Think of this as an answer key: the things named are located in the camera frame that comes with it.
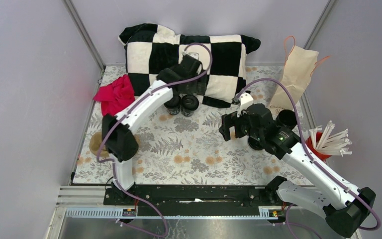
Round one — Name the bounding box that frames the floral table mat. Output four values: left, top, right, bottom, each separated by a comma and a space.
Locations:
72, 65, 313, 186

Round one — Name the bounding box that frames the stack of black cups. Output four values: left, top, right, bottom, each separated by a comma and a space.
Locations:
276, 110, 297, 130

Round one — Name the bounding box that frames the purple cable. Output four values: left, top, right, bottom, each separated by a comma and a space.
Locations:
96, 43, 213, 238
233, 78, 382, 239

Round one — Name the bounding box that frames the red cup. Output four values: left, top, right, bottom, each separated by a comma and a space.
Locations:
306, 131, 332, 162

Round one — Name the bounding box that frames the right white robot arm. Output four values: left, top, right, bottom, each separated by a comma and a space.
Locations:
219, 104, 376, 238

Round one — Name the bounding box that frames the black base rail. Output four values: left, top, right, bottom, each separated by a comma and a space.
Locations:
103, 176, 287, 218

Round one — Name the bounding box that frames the white wrapped straws bundle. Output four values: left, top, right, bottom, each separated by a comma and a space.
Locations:
306, 120, 353, 159

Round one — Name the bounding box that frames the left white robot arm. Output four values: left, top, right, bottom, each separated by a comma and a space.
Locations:
99, 52, 207, 205

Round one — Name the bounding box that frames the brown cardboard cup carrier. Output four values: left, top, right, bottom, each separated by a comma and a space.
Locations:
89, 131, 109, 158

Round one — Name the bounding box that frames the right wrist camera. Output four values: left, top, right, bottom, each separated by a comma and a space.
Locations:
237, 93, 254, 118

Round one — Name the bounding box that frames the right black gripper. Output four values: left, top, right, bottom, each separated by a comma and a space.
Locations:
218, 110, 263, 141

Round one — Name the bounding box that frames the black printed coffee cup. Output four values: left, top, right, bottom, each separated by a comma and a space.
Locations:
164, 95, 181, 116

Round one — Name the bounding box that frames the pink cloth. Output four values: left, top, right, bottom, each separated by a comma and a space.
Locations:
93, 74, 135, 116

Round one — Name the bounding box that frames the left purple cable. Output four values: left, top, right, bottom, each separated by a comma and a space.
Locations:
96, 43, 213, 238

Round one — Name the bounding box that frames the black white checkered pillow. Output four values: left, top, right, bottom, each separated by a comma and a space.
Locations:
118, 23, 261, 108

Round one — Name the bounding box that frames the brown paper bag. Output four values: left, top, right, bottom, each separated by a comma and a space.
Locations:
268, 35, 329, 114

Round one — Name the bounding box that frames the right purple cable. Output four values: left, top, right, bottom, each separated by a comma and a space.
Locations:
233, 78, 382, 239

